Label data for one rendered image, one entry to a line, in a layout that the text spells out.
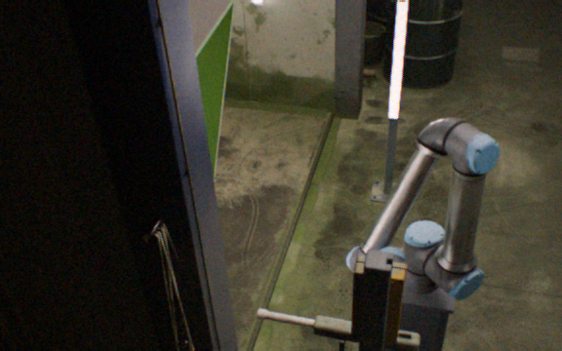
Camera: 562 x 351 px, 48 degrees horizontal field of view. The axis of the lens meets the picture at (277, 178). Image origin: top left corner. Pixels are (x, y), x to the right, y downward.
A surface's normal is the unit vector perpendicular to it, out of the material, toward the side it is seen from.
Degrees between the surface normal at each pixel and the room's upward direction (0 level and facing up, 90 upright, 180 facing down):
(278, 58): 90
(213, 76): 90
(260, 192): 0
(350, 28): 90
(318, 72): 90
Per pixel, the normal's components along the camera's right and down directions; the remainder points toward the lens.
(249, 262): -0.05, -0.77
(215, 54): -0.22, 0.62
